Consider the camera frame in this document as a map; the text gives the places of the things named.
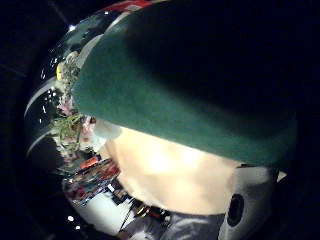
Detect green foam block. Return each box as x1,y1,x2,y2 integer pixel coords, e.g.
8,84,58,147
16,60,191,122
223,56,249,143
70,0,299,169

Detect bunch of flowers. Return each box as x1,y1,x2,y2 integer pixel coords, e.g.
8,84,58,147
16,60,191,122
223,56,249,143
49,50,98,158

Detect the person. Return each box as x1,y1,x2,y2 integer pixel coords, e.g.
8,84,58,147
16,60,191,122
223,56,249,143
124,213,228,240

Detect pile of colourful packets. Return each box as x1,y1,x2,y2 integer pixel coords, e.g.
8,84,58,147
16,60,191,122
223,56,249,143
62,155,134,206

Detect beige cloth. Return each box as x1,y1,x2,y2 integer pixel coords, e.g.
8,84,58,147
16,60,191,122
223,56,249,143
94,119,242,216

